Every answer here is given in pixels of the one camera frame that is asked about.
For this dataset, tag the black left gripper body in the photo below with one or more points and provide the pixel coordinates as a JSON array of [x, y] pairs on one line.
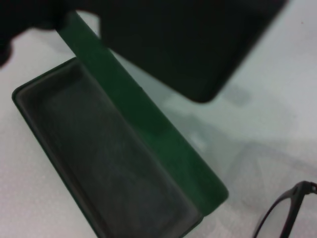
[[185, 44]]

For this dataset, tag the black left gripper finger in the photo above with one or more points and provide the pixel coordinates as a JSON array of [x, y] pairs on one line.
[[24, 15]]

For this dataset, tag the green glasses case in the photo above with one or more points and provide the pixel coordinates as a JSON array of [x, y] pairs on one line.
[[104, 148]]

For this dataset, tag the black glasses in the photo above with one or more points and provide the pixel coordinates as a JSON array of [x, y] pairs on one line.
[[297, 191]]

